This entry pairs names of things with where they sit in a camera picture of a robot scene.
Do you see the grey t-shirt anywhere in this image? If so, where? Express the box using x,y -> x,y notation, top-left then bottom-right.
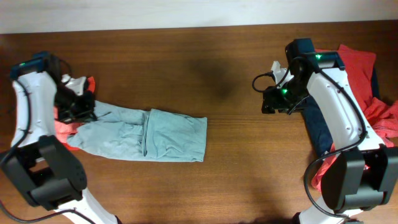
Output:
67,101 -> 207,162

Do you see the red printed t-shirt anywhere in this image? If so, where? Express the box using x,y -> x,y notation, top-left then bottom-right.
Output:
310,44 -> 398,192

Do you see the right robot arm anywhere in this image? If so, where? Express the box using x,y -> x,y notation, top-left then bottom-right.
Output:
261,39 -> 397,224

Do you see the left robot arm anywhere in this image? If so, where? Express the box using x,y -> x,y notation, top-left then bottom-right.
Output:
1,52 -> 120,223

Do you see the folded salmon pink shirt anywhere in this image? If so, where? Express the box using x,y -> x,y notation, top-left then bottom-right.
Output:
53,107 -> 82,144

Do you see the dark navy garment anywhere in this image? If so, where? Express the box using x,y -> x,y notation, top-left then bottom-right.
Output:
302,68 -> 384,156

